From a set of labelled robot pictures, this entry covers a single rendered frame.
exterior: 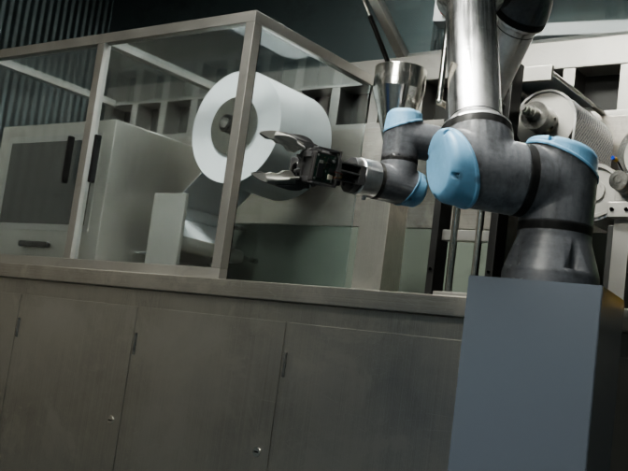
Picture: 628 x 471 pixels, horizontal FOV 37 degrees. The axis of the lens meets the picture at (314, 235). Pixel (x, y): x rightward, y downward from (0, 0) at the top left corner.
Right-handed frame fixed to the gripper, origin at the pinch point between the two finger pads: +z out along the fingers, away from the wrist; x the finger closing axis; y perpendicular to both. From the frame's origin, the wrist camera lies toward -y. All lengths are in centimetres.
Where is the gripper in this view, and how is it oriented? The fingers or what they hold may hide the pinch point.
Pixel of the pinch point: (259, 154)
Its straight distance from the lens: 182.5
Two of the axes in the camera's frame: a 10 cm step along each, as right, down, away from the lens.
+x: -1.9, 9.8, 0.0
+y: 4.3, 0.8, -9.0
